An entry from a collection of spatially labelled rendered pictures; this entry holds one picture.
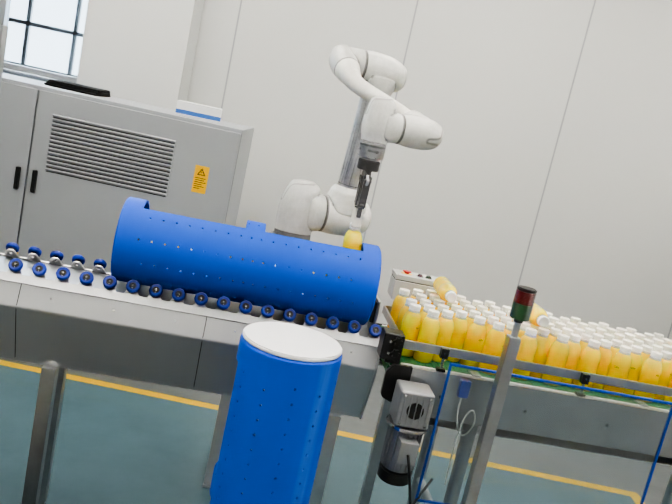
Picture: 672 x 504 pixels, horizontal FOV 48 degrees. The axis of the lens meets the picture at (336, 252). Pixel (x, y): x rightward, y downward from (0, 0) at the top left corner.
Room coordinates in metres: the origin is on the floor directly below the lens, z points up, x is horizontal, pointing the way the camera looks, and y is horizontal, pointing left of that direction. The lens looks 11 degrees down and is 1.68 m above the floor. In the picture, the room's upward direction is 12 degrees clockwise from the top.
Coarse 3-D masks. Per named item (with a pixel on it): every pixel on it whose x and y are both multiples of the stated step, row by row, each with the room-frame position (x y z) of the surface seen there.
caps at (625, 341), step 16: (464, 304) 2.71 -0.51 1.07; (480, 304) 2.75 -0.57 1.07; (480, 320) 2.51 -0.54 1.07; (496, 320) 2.55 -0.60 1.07; (560, 320) 2.81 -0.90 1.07; (576, 320) 2.84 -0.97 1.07; (560, 336) 2.52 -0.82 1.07; (576, 336) 2.56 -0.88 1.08; (592, 336) 2.61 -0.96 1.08; (608, 336) 2.68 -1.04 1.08; (624, 336) 2.73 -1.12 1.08; (640, 336) 2.80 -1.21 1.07; (656, 336) 2.89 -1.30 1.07; (624, 352) 2.55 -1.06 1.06; (640, 352) 2.59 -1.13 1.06; (656, 352) 2.58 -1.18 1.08
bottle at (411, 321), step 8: (408, 312) 2.49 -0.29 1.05; (416, 312) 2.48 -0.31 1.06; (408, 320) 2.47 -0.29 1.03; (416, 320) 2.47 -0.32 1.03; (400, 328) 2.49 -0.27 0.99; (408, 328) 2.47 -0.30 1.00; (416, 328) 2.47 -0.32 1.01; (408, 336) 2.47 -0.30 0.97; (416, 336) 2.48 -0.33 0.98; (408, 352) 2.47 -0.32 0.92
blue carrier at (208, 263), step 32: (128, 224) 2.35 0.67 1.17; (160, 224) 2.38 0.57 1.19; (192, 224) 2.41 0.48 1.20; (224, 224) 2.45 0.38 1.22; (256, 224) 2.50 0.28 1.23; (128, 256) 2.34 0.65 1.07; (160, 256) 2.35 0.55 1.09; (192, 256) 2.36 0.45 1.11; (224, 256) 2.38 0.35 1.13; (256, 256) 2.40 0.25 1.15; (288, 256) 2.42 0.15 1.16; (320, 256) 2.45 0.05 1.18; (352, 256) 2.48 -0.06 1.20; (192, 288) 2.40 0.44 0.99; (224, 288) 2.40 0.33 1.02; (256, 288) 2.40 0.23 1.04; (288, 288) 2.41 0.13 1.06; (320, 288) 2.42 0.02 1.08; (352, 288) 2.43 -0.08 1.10
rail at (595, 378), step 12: (408, 348) 2.39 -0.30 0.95; (420, 348) 2.40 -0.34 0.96; (432, 348) 2.40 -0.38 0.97; (480, 360) 2.43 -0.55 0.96; (492, 360) 2.43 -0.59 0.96; (516, 360) 2.44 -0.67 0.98; (540, 372) 2.46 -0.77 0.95; (552, 372) 2.46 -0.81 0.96; (564, 372) 2.47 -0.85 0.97; (576, 372) 2.47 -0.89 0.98; (612, 384) 2.49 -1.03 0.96; (624, 384) 2.50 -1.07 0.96; (636, 384) 2.50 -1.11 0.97; (648, 384) 2.51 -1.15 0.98
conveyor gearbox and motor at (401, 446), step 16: (400, 384) 2.30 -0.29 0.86; (416, 384) 2.33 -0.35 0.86; (400, 400) 2.24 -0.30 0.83; (416, 400) 2.25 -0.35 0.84; (432, 400) 2.25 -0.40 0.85; (400, 416) 2.24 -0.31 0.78; (416, 416) 2.25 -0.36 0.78; (400, 432) 2.26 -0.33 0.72; (416, 432) 2.24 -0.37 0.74; (384, 448) 2.28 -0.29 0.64; (400, 448) 2.21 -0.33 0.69; (416, 448) 2.21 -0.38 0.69; (384, 464) 2.27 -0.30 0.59; (400, 464) 2.25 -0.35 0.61; (384, 480) 2.26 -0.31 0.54; (400, 480) 2.25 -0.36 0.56
